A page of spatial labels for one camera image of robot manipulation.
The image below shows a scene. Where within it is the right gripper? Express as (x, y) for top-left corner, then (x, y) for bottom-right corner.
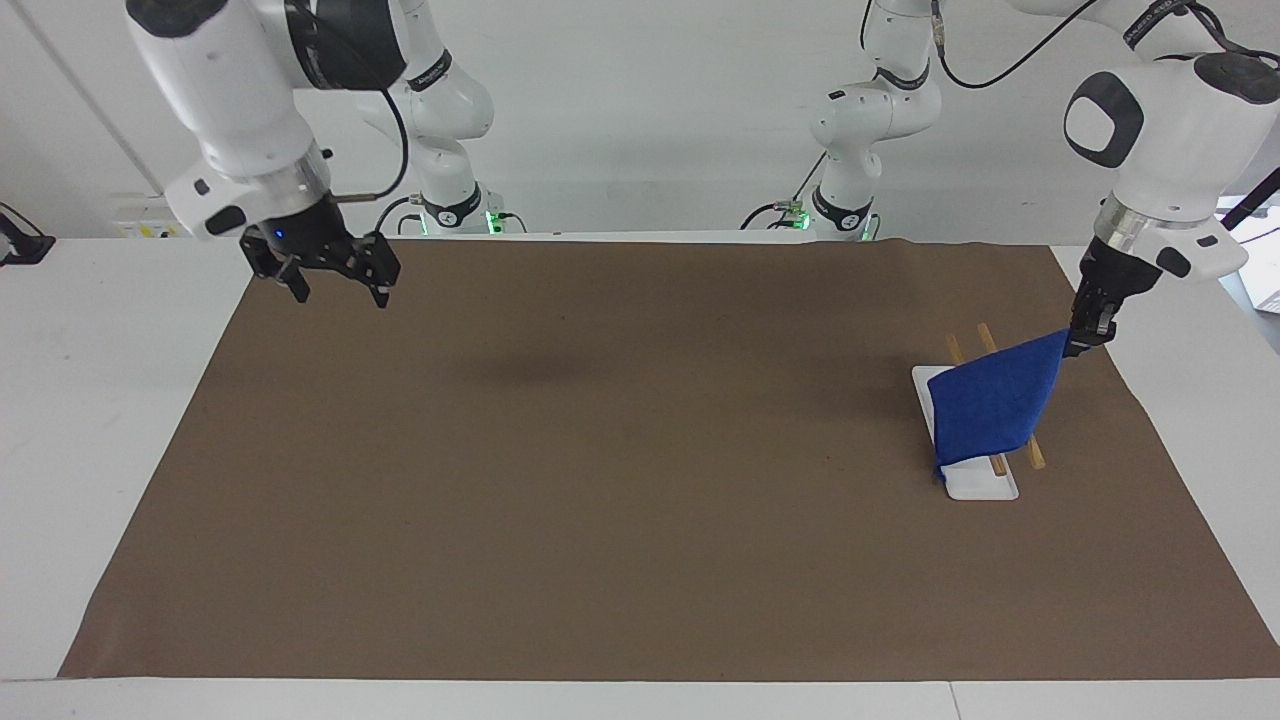
(239, 195), (403, 309)

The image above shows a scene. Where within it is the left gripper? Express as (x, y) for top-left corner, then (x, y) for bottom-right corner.
(1075, 235), (1164, 314)

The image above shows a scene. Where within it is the blue towel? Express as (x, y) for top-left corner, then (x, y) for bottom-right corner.
(927, 328), (1074, 470)

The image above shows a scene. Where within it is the white power strip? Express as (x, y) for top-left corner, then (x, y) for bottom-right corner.
(113, 194), (187, 240)

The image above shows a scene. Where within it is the black stand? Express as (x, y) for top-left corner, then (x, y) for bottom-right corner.
(0, 203), (57, 268)

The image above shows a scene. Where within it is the black cable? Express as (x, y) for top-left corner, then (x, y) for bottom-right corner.
(374, 194), (422, 237)
(929, 0), (1107, 91)
(296, 0), (410, 205)
(739, 149), (832, 234)
(1219, 167), (1280, 231)

